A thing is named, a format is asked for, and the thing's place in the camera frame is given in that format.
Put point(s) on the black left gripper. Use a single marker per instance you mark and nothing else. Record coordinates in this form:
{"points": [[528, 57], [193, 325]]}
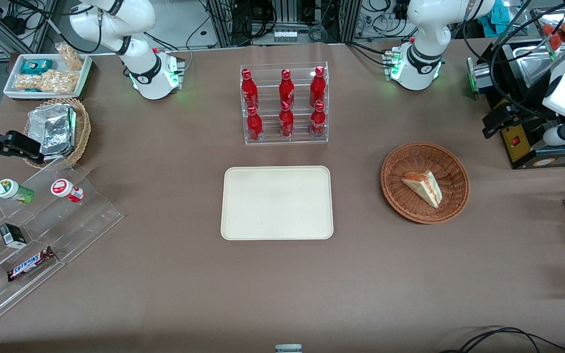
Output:
{"points": [[523, 106]]}

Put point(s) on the triangular sandwich wedge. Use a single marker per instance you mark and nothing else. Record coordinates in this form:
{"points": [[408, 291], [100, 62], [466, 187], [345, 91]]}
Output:
{"points": [[424, 186]]}

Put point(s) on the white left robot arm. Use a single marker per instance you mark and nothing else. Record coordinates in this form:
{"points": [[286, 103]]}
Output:
{"points": [[422, 29]]}

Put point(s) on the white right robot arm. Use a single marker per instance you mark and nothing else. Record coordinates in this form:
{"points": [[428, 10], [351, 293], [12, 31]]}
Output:
{"points": [[125, 24]]}

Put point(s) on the tan wicker basket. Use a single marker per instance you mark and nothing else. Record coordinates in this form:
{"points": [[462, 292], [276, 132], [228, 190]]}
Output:
{"points": [[84, 130]]}

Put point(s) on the white rectangular snack tray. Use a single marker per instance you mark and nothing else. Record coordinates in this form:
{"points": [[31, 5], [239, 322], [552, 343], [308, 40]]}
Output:
{"points": [[12, 90]]}

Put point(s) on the brown wicker basket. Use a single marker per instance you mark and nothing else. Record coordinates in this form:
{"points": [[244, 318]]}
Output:
{"points": [[410, 206]]}

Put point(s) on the cream plastic tray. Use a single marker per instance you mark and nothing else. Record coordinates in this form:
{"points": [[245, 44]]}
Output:
{"points": [[276, 203]]}

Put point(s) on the black food warmer machine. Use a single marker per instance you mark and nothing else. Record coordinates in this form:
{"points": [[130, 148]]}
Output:
{"points": [[525, 149]]}

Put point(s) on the green lidded cup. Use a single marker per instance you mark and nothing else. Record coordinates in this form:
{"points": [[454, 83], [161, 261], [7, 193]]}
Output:
{"points": [[10, 189]]}

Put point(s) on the red lidded cup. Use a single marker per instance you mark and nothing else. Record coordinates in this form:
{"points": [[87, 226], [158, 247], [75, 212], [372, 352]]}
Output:
{"points": [[64, 189]]}

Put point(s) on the large clear peanut bag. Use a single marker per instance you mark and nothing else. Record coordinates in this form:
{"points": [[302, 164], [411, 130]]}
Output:
{"points": [[47, 82]]}

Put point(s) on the teal snack packet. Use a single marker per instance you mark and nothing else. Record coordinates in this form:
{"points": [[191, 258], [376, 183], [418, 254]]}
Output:
{"points": [[36, 66]]}

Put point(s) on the small black box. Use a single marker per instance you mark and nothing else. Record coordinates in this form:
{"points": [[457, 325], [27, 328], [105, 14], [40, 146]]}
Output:
{"points": [[13, 235]]}

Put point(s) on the clear acrylic stepped stand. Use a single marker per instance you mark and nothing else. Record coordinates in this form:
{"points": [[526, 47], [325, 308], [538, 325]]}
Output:
{"points": [[81, 220]]}

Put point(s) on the small clear peanut bag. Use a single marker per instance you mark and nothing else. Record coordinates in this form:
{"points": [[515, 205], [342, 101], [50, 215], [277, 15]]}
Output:
{"points": [[70, 56]]}

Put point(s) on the Snickers chocolate bar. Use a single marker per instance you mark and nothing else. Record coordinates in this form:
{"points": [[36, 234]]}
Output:
{"points": [[30, 264]]}

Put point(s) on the red cola bottle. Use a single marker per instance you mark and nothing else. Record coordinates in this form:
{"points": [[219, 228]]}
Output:
{"points": [[254, 126], [286, 122], [318, 88], [318, 122], [286, 90], [249, 90]]}

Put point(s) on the clear acrylic bottle rack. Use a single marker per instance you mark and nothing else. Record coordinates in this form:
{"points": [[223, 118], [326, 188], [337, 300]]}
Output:
{"points": [[269, 98]]}

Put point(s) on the white power strip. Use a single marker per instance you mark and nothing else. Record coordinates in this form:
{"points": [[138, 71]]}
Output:
{"points": [[285, 35]]}

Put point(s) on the grey device at table edge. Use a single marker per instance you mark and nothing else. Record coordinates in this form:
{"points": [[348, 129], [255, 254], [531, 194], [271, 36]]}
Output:
{"points": [[288, 348]]}

